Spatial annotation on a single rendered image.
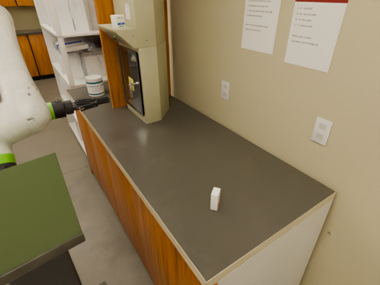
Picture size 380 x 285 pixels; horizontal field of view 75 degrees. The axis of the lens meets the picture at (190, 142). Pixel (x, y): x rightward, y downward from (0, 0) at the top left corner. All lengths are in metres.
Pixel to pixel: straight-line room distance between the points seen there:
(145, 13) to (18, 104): 0.84
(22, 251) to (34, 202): 0.18
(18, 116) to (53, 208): 0.30
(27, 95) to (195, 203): 0.71
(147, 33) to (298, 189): 1.10
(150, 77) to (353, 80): 1.03
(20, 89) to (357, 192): 1.31
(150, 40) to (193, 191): 0.88
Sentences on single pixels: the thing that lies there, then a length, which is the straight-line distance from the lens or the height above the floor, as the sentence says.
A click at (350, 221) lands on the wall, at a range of 1.34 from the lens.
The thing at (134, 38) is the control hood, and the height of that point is 1.46.
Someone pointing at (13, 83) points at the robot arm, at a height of 1.43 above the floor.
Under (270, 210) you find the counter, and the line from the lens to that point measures 1.06.
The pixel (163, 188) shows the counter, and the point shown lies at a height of 0.94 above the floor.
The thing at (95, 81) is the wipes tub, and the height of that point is 1.07.
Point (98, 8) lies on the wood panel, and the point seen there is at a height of 1.59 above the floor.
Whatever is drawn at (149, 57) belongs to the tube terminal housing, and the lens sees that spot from 1.53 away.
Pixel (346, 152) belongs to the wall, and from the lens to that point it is 1.20.
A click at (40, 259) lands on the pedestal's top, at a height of 0.93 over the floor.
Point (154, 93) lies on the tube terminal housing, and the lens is 1.60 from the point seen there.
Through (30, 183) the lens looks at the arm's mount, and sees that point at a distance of 0.84.
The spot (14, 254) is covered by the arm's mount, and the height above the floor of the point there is 0.99.
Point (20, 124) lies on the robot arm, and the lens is 0.94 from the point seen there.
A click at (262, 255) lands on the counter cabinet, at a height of 0.86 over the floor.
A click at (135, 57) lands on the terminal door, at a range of 1.53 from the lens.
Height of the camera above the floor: 1.68
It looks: 31 degrees down
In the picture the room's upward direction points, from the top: straight up
